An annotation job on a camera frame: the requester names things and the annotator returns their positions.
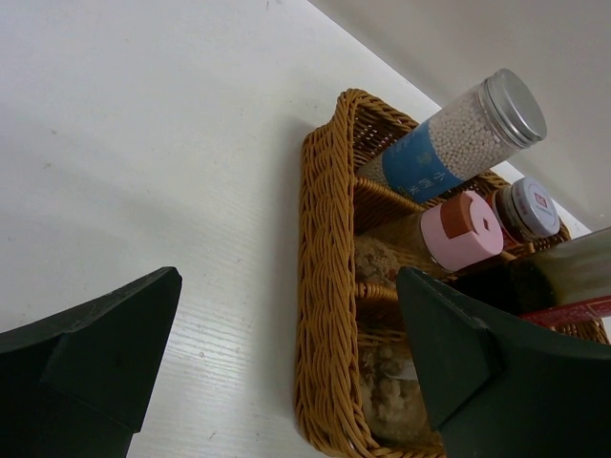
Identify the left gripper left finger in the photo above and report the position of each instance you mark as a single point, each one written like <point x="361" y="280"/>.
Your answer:
<point x="78" y="383"/>

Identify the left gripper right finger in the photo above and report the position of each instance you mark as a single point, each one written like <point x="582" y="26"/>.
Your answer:
<point x="497" y="386"/>

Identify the black cap spice jar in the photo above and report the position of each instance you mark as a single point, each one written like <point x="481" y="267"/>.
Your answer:
<point x="392" y="399"/>

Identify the dark vinegar bottle black cap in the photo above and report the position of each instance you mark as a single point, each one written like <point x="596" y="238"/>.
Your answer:
<point x="566" y="283"/>

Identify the pink cap spice jar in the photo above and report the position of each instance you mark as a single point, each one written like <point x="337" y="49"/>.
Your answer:
<point x="453" y="235"/>

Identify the small jar red white lid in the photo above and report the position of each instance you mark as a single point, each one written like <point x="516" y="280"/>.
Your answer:
<point x="525" y="212"/>

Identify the silver cap blue label jar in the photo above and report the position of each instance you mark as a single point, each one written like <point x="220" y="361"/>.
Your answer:
<point x="483" y="127"/>

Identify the brown wicker divided tray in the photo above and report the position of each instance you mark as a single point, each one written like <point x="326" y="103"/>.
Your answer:
<point x="340" y="316"/>

